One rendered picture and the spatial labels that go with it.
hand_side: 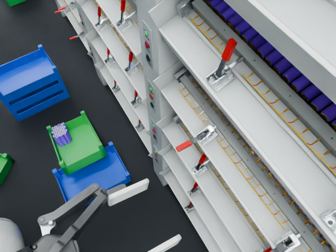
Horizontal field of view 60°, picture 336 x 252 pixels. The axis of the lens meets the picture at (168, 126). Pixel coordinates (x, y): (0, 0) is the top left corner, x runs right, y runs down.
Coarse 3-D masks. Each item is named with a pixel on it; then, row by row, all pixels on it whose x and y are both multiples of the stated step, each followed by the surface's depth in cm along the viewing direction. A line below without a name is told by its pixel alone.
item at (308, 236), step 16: (208, 112) 66; (224, 128) 64; (240, 144) 61; (240, 160) 61; (256, 176) 58; (256, 192) 59; (272, 192) 56; (288, 208) 55; (304, 224) 53; (304, 240) 53
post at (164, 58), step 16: (144, 0) 58; (160, 0) 54; (144, 16) 62; (160, 48) 63; (144, 64) 77; (160, 64) 68; (144, 80) 84; (160, 96) 78; (160, 112) 84; (160, 128) 93; (160, 144) 103; (160, 160) 116; (160, 176) 133
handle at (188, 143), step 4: (196, 136) 65; (200, 136) 65; (204, 136) 65; (188, 140) 64; (192, 140) 64; (196, 140) 64; (180, 144) 64; (184, 144) 64; (188, 144) 64; (176, 148) 63; (180, 148) 63; (184, 148) 64
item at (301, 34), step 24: (240, 0) 34; (264, 0) 31; (288, 0) 30; (312, 0) 29; (264, 24) 32; (288, 24) 29; (312, 24) 28; (288, 48) 31; (312, 48) 28; (312, 72) 29
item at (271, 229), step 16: (176, 64) 70; (160, 80) 72; (176, 80) 74; (192, 80) 73; (176, 96) 73; (208, 96) 70; (176, 112) 71; (192, 112) 70; (192, 128) 69; (208, 144) 66; (224, 144) 65; (224, 160) 64; (224, 176) 63; (240, 176) 62; (240, 192) 61; (256, 208) 59; (272, 208) 58; (256, 224) 58; (272, 224) 57; (272, 240) 56; (320, 240) 53
